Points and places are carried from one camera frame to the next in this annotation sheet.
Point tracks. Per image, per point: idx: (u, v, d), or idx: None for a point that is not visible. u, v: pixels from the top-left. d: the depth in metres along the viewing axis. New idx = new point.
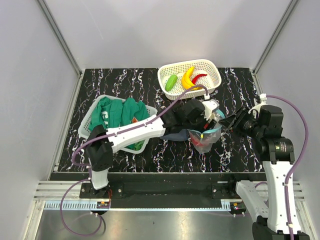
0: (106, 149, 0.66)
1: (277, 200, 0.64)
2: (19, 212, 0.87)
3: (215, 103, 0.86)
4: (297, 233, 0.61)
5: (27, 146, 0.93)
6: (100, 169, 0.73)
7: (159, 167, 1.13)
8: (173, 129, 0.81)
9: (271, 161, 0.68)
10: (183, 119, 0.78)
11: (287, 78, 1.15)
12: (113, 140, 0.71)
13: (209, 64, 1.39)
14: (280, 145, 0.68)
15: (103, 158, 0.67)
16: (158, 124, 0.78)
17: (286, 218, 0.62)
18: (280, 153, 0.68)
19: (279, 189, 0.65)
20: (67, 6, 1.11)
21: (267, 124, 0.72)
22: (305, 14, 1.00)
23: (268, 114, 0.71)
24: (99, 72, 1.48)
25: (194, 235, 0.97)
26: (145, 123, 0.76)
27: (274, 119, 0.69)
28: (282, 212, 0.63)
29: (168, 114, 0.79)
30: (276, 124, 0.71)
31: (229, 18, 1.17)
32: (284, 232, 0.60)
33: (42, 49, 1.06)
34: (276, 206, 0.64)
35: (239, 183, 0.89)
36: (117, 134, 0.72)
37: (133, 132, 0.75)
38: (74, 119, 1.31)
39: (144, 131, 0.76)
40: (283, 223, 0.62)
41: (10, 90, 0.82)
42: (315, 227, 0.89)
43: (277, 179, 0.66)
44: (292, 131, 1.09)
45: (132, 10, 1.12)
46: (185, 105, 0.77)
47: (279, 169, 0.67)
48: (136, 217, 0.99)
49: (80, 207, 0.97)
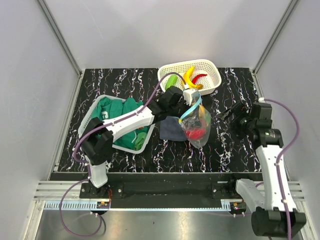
0: (107, 137, 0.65)
1: (270, 180, 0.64)
2: (19, 212, 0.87)
3: (193, 89, 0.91)
4: (294, 210, 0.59)
5: (27, 146, 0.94)
6: (99, 162, 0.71)
7: (159, 167, 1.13)
8: (160, 117, 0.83)
9: (261, 145, 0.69)
10: (166, 106, 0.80)
11: (287, 78, 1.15)
12: (111, 129, 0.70)
13: (209, 64, 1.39)
14: (269, 132, 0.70)
15: (103, 148, 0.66)
16: (147, 112, 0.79)
17: (280, 195, 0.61)
18: (270, 138, 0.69)
19: (272, 170, 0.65)
20: (67, 6, 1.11)
21: (258, 117, 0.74)
22: (306, 13, 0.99)
23: (258, 107, 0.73)
24: (99, 72, 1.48)
25: (194, 235, 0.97)
26: (136, 112, 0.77)
27: (264, 111, 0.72)
28: (276, 190, 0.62)
29: (151, 105, 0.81)
30: (267, 117, 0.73)
31: (229, 19, 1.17)
32: (280, 208, 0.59)
33: (42, 49, 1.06)
34: (270, 186, 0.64)
35: (239, 181, 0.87)
36: (114, 123, 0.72)
37: (129, 121, 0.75)
38: (74, 119, 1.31)
39: (139, 119, 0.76)
40: (278, 200, 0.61)
41: (10, 90, 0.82)
42: (315, 227, 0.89)
43: (269, 160, 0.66)
44: (292, 131, 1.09)
45: (132, 10, 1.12)
46: (164, 93, 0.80)
47: (270, 151, 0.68)
48: (136, 217, 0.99)
49: (80, 207, 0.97)
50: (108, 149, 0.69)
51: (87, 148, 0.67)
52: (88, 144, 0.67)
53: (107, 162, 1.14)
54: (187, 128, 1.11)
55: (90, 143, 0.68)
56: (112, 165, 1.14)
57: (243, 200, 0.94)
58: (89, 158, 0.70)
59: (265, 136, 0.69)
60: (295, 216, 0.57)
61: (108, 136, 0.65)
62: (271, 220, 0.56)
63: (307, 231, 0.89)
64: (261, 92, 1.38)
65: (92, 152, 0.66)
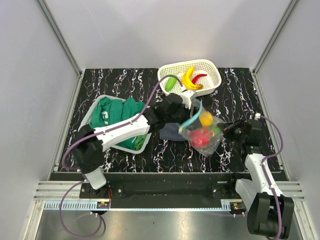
0: (96, 148, 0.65)
1: (258, 173, 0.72)
2: (19, 212, 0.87)
3: (190, 91, 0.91)
4: (281, 194, 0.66)
5: (27, 146, 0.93)
6: (87, 170, 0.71)
7: (159, 167, 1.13)
8: (157, 126, 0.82)
9: (248, 153, 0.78)
10: (163, 115, 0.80)
11: (287, 78, 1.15)
12: (101, 138, 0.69)
13: (209, 64, 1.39)
14: (254, 146, 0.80)
15: (92, 157, 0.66)
16: (142, 121, 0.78)
17: (267, 184, 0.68)
18: (256, 151, 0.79)
19: (258, 167, 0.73)
20: (67, 6, 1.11)
21: (248, 134, 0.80)
22: (306, 13, 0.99)
23: (249, 126, 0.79)
24: (99, 72, 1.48)
25: (194, 235, 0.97)
26: (131, 121, 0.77)
27: (253, 131, 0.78)
28: (264, 180, 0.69)
29: (149, 112, 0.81)
30: (256, 135, 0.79)
31: (229, 19, 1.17)
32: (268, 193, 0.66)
33: (42, 49, 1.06)
34: (258, 178, 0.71)
35: (239, 181, 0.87)
36: (105, 132, 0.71)
37: (121, 130, 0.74)
38: (74, 119, 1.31)
39: (133, 128, 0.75)
40: (266, 188, 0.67)
41: (10, 90, 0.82)
42: (315, 226, 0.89)
43: (256, 162, 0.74)
44: (292, 131, 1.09)
45: (132, 9, 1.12)
46: (162, 101, 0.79)
47: (256, 156, 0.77)
48: (136, 217, 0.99)
49: (79, 207, 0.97)
50: (96, 158, 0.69)
51: (75, 156, 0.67)
52: (77, 152, 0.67)
53: (107, 162, 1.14)
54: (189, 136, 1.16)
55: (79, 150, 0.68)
56: (113, 165, 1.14)
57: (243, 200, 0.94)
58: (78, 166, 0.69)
59: (251, 151, 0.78)
60: (284, 201, 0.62)
61: (98, 146, 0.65)
62: (261, 201, 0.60)
63: (307, 231, 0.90)
64: (261, 93, 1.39)
65: (81, 160, 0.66)
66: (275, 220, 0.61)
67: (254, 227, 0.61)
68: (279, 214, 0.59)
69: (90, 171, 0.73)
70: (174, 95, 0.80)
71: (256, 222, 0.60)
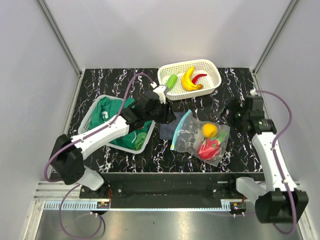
0: (76, 156, 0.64)
1: (269, 163, 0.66)
2: (19, 212, 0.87)
3: (163, 86, 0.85)
4: (295, 189, 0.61)
5: (27, 146, 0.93)
6: (72, 180, 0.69)
7: (159, 167, 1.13)
8: (136, 124, 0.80)
9: (256, 133, 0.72)
10: (142, 113, 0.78)
11: (287, 78, 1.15)
12: (80, 146, 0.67)
13: (209, 64, 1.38)
14: (262, 121, 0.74)
15: (73, 167, 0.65)
16: (120, 122, 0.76)
17: (280, 177, 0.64)
18: (265, 128, 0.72)
19: (269, 152, 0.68)
20: (67, 6, 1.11)
21: (251, 108, 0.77)
22: (306, 14, 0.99)
23: (251, 100, 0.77)
24: (99, 72, 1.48)
25: (194, 235, 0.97)
26: (108, 124, 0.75)
27: (256, 103, 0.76)
28: (276, 173, 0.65)
29: (126, 112, 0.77)
30: (259, 108, 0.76)
31: (229, 19, 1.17)
32: (281, 189, 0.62)
33: (43, 49, 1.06)
34: (270, 169, 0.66)
35: (239, 179, 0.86)
36: (83, 139, 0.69)
37: (100, 134, 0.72)
38: (74, 119, 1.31)
39: (111, 130, 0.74)
40: (278, 181, 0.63)
41: (10, 90, 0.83)
42: (315, 226, 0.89)
43: (265, 145, 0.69)
44: (292, 131, 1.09)
45: (131, 9, 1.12)
46: (139, 99, 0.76)
47: (265, 138, 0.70)
48: (136, 217, 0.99)
49: (77, 207, 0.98)
50: (78, 166, 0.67)
51: (57, 167, 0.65)
52: (58, 163, 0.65)
53: (107, 162, 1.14)
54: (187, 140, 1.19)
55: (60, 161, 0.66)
56: (112, 165, 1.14)
57: (243, 200, 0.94)
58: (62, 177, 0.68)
59: (259, 128, 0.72)
60: (298, 196, 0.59)
61: (77, 155, 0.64)
62: (275, 200, 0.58)
63: (307, 232, 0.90)
64: (261, 92, 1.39)
65: (63, 172, 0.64)
66: (286, 209, 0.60)
67: (263, 219, 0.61)
68: (293, 210, 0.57)
69: (76, 180, 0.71)
70: (152, 92, 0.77)
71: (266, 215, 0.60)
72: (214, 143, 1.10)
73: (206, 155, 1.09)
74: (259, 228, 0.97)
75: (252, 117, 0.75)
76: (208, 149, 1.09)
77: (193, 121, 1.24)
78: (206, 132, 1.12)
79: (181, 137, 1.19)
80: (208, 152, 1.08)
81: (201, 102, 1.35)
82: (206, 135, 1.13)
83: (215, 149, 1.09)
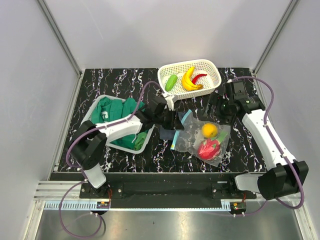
0: (101, 139, 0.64)
1: (266, 140, 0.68)
2: (19, 212, 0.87)
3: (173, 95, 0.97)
4: (295, 160, 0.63)
5: (26, 146, 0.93)
6: (88, 167, 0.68)
7: (159, 167, 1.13)
8: (147, 126, 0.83)
9: (246, 113, 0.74)
10: (152, 115, 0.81)
11: (287, 78, 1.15)
12: (104, 132, 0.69)
13: (209, 64, 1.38)
14: (249, 100, 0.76)
15: (96, 151, 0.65)
16: (137, 119, 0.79)
17: (279, 151, 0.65)
18: (253, 106, 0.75)
19: (262, 129, 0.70)
20: (67, 6, 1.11)
21: (233, 92, 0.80)
22: (306, 14, 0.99)
23: (231, 85, 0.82)
24: (99, 72, 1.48)
25: (194, 235, 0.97)
26: (126, 119, 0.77)
27: (236, 86, 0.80)
28: (274, 148, 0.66)
29: (138, 114, 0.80)
30: (241, 89, 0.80)
31: (229, 19, 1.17)
32: (282, 164, 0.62)
33: (42, 49, 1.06)
34: (267, 146, 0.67)
35: (238, 178, 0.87)
36: (107, 127, 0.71)
37: (120, 125, 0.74)
38: (74, 119, 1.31)
39: (129, 125, 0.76)
40: (277, 156, 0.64)
41: (10, 90, 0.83)
42: (315, 226, 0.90)
43: (258, 124, 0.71)
44: (292, 131, 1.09)
45: (131, 10, 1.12)
46: (150, 103, 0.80)
47: (255, 116, 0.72)
48: (136, 217, 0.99)
49: (78, 207, 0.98)
50: (100, 151, 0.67)
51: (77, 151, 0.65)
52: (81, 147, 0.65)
53: (107, 162, 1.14)
54: (187, 140, 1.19)
55: (80, 147, 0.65)
56: (113, 165, 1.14)
57: (243, 199, 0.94)
58: (79, 162, 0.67)
59: (248, 106, 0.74)
60: (298, 166, 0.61)
61: (102, 138, 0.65)
62: (279, 176, 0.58)
63: (307, 232, 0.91)
64: (261, 92, 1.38)
65: (83, 155, 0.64)
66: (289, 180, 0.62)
67: (271, 195, 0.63)
68: (298, 182, 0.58)
69: (90, 168, 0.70)
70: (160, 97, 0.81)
71: (273, 192, 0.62)
72: (214, 142, 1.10)
73: (205, 155, 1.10)
74: (259, 228, 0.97)
75: (237, 98, 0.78)
76: (208, 149, 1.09)
77: (193, 121, 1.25)
78: (204, 132, 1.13)
79: (181, 137, 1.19)
80: (207, 151, 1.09)
81: (201, 102, 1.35)
82: (206, 135, 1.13)
83: (214, 149, 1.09)
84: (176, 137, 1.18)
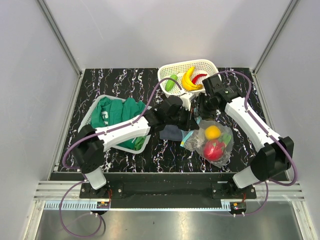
0: (97, 147, 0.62)
1: (250, 124, 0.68)
2: (20, 212, 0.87)
3: (190, 94, 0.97)
4: (280, 137, 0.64)
5: (26, 146, 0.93)
6: (87, 170, 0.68)
7: (159, 167, 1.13)
8: (157, 128, 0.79)
9: (227, 102, 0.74)
10: (164, 117, 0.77)
11: (287, 78, 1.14)
12: (102, 138, 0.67)
13: (209, 64, 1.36)
14: (228, 91, 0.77)
15: (93, 157, 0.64)
16: (143, 122, 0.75)
17: (264, 132, 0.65)
18: (233, 95, 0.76)
19: (244, 113, 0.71)
20: (67, 6, 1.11)
21: (212, 86, 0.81)
22: (306, 13, 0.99)
23: (208, 80, 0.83)
24: (99, 72, 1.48)
25: (194, 235, 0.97)
26: (132, 122, 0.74)
27: (214, 80, 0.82)
28: (258, 130, 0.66)
29: (149, 114, 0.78)
30: (218, 83, 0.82)
31: (229, 19, 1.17)
32: (269, 142, 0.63)
33: (43, 49, 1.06)
34: (252, 129, 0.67)
35: (235, 177, 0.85)
36: (106, 132, 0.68)
37: (122, 130, 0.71)
38: (74, 119, 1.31)
39: (134, 129, 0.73)
40: (264, 137, 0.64)
41: (10, 90, 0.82)
42: (315, 227, 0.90)
43: (240, 110, 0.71)
44: (292, 131, 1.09)
45: (131, 10, 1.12)
46: (162, 103, 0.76)
47: (236, 103, 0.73)
48: (136, 217, 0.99)
49: (78, 207, 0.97)
50: (98, 157, 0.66)
51: (76, 155, 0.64)
52: (78, 151, 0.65)
53: (107, 162, 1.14)
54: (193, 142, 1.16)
55: (78, 151, 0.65)
56: (112, 165, 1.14)
57: (243, 199, 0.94)
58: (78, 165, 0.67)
59: (228, 96, 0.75)
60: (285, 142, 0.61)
61: (99, 146, 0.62)
62: (269, 154, 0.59)
63: (307, 231, 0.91)
64: (261, 92, 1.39)
65: (82, 160, 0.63)
66: (279, 158, 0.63)
67: (266, 176, 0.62)
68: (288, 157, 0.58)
69: (90, 171, 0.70)
70: (174, 97, 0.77)
71: (266, 172, 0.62)
72: (221, 145, 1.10)
73: (210, 156, 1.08)
74: (258, 227, 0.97)
75: (216, 92, 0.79)
76: (215, 152, 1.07)
77: (203, 122, 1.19)
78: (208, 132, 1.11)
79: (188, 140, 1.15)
80: (213, 153, 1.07)
81: None
82: (213, 137, 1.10)
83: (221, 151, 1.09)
84: (189, 135, 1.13)
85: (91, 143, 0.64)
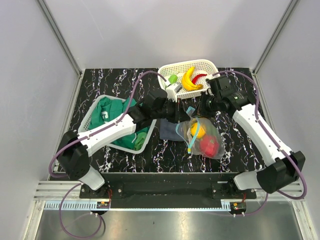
0: (81, 153, 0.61)
1: (260, 136, 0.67)
2: (19, 212, 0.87)
3: None
4: (291, 151, 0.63)
5: (26, 146, 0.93)
6: (77, 177, 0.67)
7: (159, 167, 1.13)
8: (143, 124, 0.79)
9: (236, 109, 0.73)
10: (150, 111, 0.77)
11: (287, 78, 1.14)
12: (86, 143, 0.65)
13: (209, 64, 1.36)
14: (237, 96, 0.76)
15: (79, 164, 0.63)
16: (128, 120, 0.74)
17: (275, 146, 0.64)
18: (242, 101, 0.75)
19: (255, 124, 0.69)
20: (67, 6, 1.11)
21: (220, 88, 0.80)
22: (306, 13, 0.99)
23: (216, 81, 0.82)
24: (99, 72, 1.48)
25: (194, 235, 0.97)
26: (115, 122, 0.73)
27: (222, 82, 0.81)
28: (270, 143, 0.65)
29: (134, 110, 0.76)
30: (226, 85, 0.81)
31: (229, 19, 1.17)
32: (280, 157, 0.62)
33: (42, 49, 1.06)
34: (262, 141, 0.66)
35: (236, 179, 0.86)
36: (90, 136, 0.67)
37: (107, 132, 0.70)
38: (74, 119, 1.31)
39: (118, 129, 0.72)
40: (275, 150, 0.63)
41: (10, 90, 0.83)
42: (315, 226, 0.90)
43: (250, 120, 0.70)
44: (292, 131, 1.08)
45: (131, 10, 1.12)
46: (146, 97, 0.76)
47: (246, 112, 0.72)
48: (136, 217, 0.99)
49: (77, 206, 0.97)
50: (85, 162, 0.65)
51: (63, 162, 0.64)
52: (64, 159, 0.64)
53: (107, 162, 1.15)
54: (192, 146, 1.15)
55: (64, 159, 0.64)
56: (112, 165, 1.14)
57: (243, 199, 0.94)
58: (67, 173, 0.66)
59: (237, 102, 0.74)
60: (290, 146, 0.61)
61: (83, 151, 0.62)
62: (279, 170, 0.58)
63: (307, 231, 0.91)
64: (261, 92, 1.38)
65: (69, 167, 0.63)
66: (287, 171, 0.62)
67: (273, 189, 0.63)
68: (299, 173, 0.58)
69: (80, 177, 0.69)
70: (158, 90, 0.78)
71: (273, 186, 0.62)
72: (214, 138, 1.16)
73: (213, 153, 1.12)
74: (259, 228, 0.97)
75: (224, 95, 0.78)
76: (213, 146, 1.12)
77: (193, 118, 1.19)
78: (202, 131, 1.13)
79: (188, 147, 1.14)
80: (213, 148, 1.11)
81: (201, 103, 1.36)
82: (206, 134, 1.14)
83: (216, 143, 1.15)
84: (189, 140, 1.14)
85: (75, 149, 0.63)
